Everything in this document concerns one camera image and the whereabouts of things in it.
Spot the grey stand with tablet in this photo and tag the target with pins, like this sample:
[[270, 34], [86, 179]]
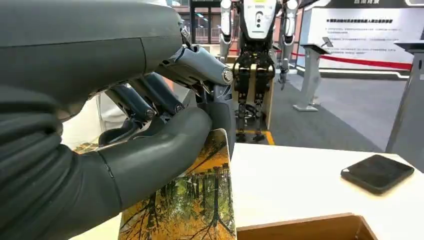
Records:
[[311, 76]]

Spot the white display board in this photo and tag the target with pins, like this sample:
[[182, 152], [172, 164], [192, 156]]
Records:
[[361, 36]]

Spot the dark framed glass door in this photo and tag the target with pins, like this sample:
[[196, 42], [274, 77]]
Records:
[[202, 23]]

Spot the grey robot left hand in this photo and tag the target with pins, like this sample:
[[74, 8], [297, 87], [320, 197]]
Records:
[[82, 49]]

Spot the red barrier belt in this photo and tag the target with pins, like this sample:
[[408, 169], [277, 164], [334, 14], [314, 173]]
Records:
[[364, 62]]

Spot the grey kiosk stand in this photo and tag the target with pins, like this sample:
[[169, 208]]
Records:
[[409, 109]]

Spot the beige robot support stand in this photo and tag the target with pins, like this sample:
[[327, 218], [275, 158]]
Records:
[[270, 99]]

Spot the wooden compartment card box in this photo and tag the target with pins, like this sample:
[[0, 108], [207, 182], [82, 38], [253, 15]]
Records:
[[308, 230]]

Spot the black smartphone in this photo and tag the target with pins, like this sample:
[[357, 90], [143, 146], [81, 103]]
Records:
[[377, 172]]

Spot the silver humanoid robot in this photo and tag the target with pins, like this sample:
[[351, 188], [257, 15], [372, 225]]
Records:
[[258, 33]]

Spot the autumn forest print card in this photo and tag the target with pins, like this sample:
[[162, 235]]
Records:
[[198, 205]]

